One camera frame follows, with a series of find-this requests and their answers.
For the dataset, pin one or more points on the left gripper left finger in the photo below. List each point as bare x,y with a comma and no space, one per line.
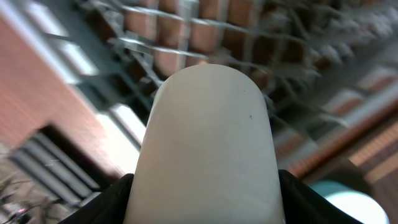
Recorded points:
109,207

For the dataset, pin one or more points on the white plastic cup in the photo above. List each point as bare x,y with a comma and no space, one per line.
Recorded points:
207,154

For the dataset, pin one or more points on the grey plastic dish rack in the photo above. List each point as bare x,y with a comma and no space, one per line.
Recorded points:
79,78

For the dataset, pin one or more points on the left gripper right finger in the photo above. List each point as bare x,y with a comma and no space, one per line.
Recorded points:
302,205

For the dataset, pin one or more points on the light blue bowl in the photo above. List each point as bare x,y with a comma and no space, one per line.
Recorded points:
354,203

